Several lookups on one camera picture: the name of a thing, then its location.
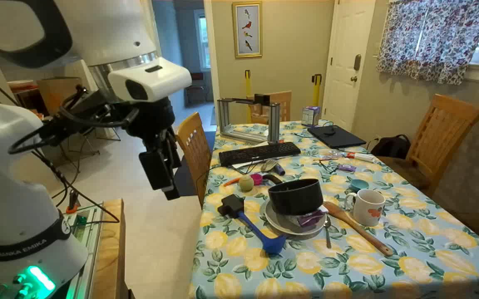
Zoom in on blue spatula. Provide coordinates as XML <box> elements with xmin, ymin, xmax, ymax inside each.
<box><xmin>236</xmin><ymin>212</ymin><xmax>287</xmax><ymax>258</ymax></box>

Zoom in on yellow clamp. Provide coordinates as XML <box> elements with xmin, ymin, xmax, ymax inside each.
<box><xmin>310</xmin><ymin>72</ymin><xmax>324</xmax><ymax>109</ymax></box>
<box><xmin>241</xmin><ymin>69</ymin><xmax>252</xmax><ymax>97</ymax></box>

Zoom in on small teal bowl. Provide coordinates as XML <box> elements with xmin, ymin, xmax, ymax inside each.
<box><xmin>347</xmin><ymin>178</ymin><xmax>370</xmax><ymax>195</ymax></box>

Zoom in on wooden spatula fork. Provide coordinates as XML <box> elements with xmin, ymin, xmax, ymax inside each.
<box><xmin>322</xmin><ymin>200</ymin><xmax>395</xmax><ymax>258</ymax></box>

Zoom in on lemon print tablecloth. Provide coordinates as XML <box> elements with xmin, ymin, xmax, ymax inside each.
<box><xmin>186</xmin><ymin>120</ymin><xmax>479</xmax><ymax>299</ymax></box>

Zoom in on black flat pad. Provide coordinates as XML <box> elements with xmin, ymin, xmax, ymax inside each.
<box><xmin>305</xmin><ymin>124</ymin><xmax>367</xmax><ymax>150</ymax></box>

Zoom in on wooden chair slatted back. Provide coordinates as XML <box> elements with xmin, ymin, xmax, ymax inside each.
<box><xmin>174</xmin><ymin>112</ymin><xmax>214</xmax><ymax>210</ymax></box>

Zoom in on white mug with red print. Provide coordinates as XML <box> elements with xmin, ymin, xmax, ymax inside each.
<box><xmin>344</xmin><ymin>188</ymin><xmax>387</xmax><ymax>228</ymax></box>

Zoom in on wooden bench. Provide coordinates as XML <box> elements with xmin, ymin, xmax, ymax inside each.
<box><xmin>88</xmin><ymin>198</ymin><xmax>128</xmax><ymax>299</ymax></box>

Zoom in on yellow tennis ball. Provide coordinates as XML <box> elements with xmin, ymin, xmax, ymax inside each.
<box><xmin>236</xmin><ymin>175</ymin><xmax>256</xmax><ymax>193</ymax></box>

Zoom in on white door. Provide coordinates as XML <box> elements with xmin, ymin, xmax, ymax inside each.
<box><xmin>320</xmin><ymin>0</ymin><xmax>382</xmax><ymax>133</ymax></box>

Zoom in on floral curtain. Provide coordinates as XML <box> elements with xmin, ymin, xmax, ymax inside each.
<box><xmin>377</xmin><ymin>0</ymin><xmax>479</xmax><ymax>89</ymax></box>

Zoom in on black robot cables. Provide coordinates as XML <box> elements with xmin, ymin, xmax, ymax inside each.
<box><xmin>8</xmin><ymin>94</ymin><xmax>141</xmax><ymax>223</ymax></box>

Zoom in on black cooking pot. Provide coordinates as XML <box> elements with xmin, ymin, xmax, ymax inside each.
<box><xmin>267</xmin><ymin>178</ymin><xmax>325</xmax><ymax>218</ymax></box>

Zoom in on black bag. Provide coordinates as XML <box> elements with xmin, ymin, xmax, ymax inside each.
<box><xmin>369</xmin><ymin>133</ymin><xmax>412</xmax><ymax>162</ymax></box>

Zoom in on grey metal frame stand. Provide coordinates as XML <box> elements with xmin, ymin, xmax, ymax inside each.
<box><xmin>216</xmin><ymin>94</ymin><xmax>282</xmax><ymax>147</ymax></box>

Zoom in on red and black clip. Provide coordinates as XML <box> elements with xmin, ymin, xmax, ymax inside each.
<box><xmin>64</xmin><ymin>188</ymin><xmax>81</xmax><ymax>215</ymax></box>

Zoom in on large wooden chair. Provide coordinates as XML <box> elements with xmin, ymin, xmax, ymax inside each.
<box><xmin>379</xmin><ymin>92</ymin><xmax>479</xmax><ymax>197</ymax></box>

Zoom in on white canister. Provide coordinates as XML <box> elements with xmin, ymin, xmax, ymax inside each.
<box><xmin>300</xmin><ymin>105</ymin><xmax>322</xmax><ymax>129</ymax></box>

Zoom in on metal spoon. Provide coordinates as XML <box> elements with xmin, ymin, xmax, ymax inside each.
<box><xmin>322</xmin><ymin>217</ymin><xmax>334</xmax><ymax>250</ymax></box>

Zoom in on white plate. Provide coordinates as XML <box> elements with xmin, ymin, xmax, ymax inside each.
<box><xmin>261</xmin><ymin>198</ymin><xmax>329</xmax><ymax>240</ymax></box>

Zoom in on wooden chair behind frame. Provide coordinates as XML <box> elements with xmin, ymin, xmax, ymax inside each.
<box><xmin>247</xmin><ymin>90</ymin><xmax>294</xmax><ymax>125</ymax></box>

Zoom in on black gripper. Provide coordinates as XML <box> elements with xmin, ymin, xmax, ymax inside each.
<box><xmin>128</xmin><ymin>99</ymin><xmax>182</xmax><ymax>203</ymax></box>

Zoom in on red marker pen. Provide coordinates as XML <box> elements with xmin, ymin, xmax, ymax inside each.
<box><xmin>340</xmin><ymin>150</ymin><xmax>382</xmax><ymax>165</ymax></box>

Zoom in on framed bird picture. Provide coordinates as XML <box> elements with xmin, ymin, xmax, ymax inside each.
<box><xmin>229</xmin><ymin>0</ymin><xmax>264</xmax><ymax>60</ymax></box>

